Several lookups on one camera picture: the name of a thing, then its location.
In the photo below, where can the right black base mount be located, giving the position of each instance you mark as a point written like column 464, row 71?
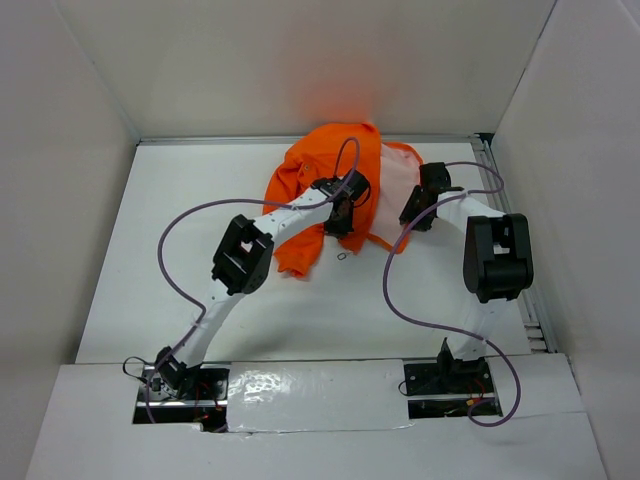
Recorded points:
column 449, row 387

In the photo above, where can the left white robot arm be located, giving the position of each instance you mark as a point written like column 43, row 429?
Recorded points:
column 241, row 263

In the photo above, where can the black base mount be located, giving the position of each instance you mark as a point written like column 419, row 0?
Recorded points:
column 449, row 387
column 202, row 401

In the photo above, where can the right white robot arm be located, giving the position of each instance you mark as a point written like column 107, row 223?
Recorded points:
column 497, row 261

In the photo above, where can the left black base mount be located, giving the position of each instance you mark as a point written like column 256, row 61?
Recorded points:
column 202, row 401

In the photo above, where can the orange zip-up jacket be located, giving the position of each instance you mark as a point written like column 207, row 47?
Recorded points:
column 391, row 168

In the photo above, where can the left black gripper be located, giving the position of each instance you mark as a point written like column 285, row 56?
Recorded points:
column 341, row 231

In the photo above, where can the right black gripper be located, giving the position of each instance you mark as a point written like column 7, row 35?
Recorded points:
column 409, row 213

